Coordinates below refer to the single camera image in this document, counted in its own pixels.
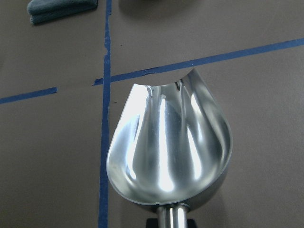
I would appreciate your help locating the grey folded cloth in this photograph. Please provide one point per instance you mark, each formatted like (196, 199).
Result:
(41, 11)

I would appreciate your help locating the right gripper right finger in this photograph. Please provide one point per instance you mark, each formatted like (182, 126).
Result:
(191, 223)

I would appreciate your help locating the steel ice scoop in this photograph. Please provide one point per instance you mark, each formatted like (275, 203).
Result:
(171, 148)

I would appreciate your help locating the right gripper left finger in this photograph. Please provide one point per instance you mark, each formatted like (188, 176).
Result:
(152, 223)

